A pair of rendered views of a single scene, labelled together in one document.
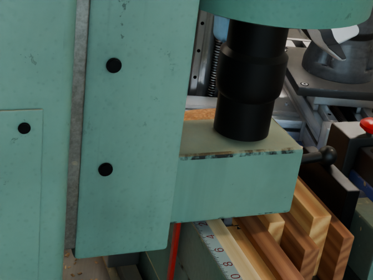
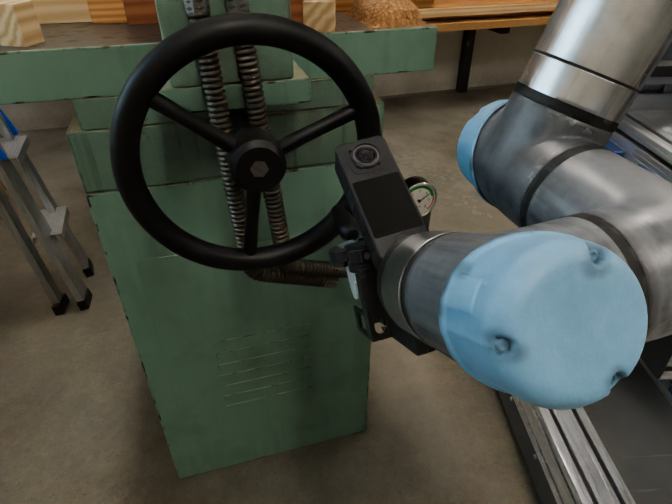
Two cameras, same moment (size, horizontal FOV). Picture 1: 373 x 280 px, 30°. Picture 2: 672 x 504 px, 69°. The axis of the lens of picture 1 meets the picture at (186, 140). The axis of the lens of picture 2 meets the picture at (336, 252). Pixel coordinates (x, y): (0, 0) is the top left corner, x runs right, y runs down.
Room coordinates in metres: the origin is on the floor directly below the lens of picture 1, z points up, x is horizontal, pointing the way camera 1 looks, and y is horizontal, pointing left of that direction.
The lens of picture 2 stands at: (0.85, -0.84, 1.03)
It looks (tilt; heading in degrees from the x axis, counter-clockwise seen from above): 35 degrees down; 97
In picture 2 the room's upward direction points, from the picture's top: straight up
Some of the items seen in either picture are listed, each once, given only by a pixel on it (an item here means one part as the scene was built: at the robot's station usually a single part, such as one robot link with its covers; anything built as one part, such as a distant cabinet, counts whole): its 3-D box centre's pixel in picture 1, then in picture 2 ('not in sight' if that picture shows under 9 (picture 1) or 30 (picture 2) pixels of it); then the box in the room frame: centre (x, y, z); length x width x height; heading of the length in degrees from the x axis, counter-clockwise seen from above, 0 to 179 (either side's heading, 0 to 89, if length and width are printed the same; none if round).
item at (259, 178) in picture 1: (212, 173); not in sight; (0.57, -0.03, 0.99); 0.14 x 0.07 x 0.09; 113
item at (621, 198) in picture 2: not in sight; (641, 245); (1.00, -0.58, 0.87); 0.11 x 0.11 x 0.08; 23
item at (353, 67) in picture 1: (342, 47); not in sight; (1.40, -0.30, 0.87); 0.15 x 0.15 x 0.10
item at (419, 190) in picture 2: not in sight; (414, 201); (0.90, -0.14, 0.65); 0.06 x 0.04 x 0.08; 23
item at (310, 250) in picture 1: (260, 209); not in sight; (0.63, -0.09, 0.93); 0.21 x 0.02 x 0.05; 23
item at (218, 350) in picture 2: not in sight; (243, 261); (0.53, 0.06, 0.36); 0.58 x 0.45 x 0.71; 113
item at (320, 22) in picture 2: not in sight; (319, 14); (0.75, -0.12, 0.92); 0.05 x 0.04 x 0.04; 95
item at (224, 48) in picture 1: (251, 67); not in sight; (0.58, -0.05, 1.10); 0.06 x 0.06 x 0.12
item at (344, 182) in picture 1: (346, 203); not in sight; (0.62, -0.17, 0.95); 0.09 x 0.07 x 0.09; 23
